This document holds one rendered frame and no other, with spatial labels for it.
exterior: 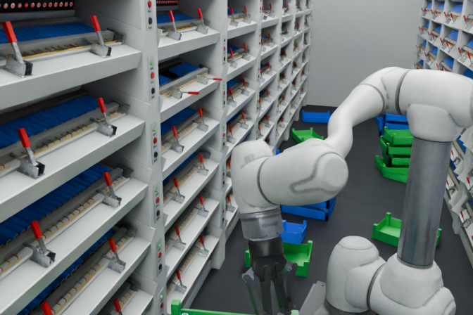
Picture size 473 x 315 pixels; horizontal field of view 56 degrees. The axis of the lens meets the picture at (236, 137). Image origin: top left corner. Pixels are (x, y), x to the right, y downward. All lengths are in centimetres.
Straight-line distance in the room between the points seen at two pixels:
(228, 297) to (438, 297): 96
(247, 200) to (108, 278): 47
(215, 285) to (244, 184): 124
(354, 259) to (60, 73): 102
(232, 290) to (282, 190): 130
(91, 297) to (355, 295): 79
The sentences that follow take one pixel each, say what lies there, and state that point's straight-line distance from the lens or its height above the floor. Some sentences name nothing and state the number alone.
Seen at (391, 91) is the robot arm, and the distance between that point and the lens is 131.
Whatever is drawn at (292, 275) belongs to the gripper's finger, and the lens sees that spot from 104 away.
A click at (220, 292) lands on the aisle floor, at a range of 210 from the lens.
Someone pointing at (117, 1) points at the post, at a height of 124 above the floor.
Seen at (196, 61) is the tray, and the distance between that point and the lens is 191.
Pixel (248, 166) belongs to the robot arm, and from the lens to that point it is 94.
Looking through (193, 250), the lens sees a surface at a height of 19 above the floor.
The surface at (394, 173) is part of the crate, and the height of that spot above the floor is 5.
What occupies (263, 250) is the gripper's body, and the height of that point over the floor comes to 75.
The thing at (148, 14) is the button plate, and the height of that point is 121.
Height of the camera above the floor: 126
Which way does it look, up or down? 18 degrees down
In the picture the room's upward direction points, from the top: 1 degrees clockwise
